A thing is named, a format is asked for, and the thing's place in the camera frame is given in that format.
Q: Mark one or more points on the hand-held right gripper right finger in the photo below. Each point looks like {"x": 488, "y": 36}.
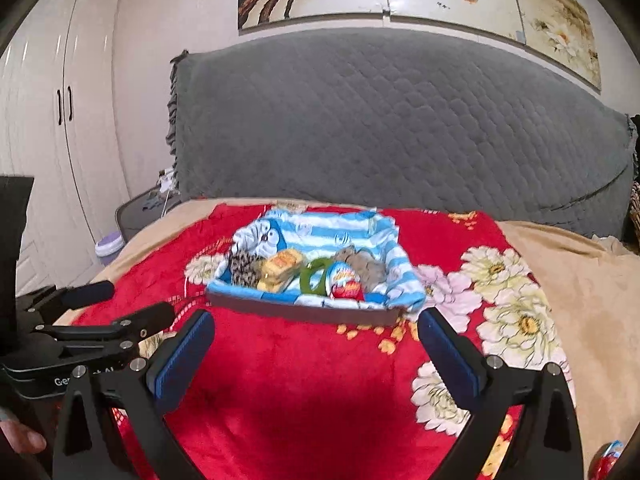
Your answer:
{"x": 450, "y": 355}

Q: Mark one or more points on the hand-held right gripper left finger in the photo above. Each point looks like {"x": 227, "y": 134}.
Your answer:
{"x": 182, "y": 355}

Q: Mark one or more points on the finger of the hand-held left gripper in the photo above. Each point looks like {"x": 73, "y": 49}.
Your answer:
{"x": 85, "y": 292}
{"x": 130, "y": 327}

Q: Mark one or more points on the leopard print scrunchie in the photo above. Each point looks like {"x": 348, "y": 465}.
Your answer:
{"x": 245, "y": 270}

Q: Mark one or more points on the yellow snack cake packet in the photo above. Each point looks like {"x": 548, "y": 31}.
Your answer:
{"x": 285, "y": 260}
{"x": 272, "y": 282}

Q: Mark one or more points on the beige sheer scrunchie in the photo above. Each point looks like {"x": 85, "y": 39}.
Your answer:
{"x": 365, "y": 265}

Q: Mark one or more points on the red snack packet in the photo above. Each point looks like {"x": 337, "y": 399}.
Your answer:
{"x": 345, "y": 285}

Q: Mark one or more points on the green fuzzy scrunchie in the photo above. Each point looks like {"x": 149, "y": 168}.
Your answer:
{"x": 306, "y": 277}

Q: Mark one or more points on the person's left hand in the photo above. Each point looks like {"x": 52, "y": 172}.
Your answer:
{"x": 22, "y": 437}

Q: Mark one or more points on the purple and white bin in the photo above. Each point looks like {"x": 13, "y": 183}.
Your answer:
{"x": 109, "y": 247}

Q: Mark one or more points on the dark nightstand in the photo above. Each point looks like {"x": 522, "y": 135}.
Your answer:
{"x": 137, "y": 215}

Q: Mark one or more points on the red floral blanket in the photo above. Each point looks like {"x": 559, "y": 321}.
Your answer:
{"x": 300, "y": 385}

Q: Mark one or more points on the white wardrobe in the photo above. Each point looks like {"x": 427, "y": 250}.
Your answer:
{"x": 40, "y": 135}

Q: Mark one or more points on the blue striped cartoon cloth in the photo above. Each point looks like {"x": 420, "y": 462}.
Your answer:
{"x": 320, "y": 230}

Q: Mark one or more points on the chocolate egg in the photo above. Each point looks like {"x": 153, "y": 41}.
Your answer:
{"x": 607, "y": 460}

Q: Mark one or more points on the grey quilted headboard cover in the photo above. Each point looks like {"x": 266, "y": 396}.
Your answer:
{"x": 400, "y": 125}

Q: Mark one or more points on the flower painting panel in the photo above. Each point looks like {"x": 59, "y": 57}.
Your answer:
{"x": 560, "y": 25}

